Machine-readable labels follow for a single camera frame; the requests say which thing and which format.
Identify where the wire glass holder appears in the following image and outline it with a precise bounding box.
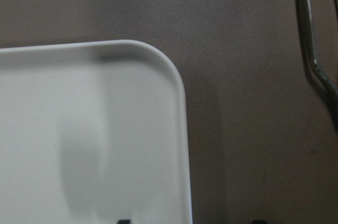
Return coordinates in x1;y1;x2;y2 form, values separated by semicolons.
297;0;338;129

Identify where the cream rabbit tray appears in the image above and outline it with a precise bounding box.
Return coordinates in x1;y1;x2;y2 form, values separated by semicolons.
1;40;192;223

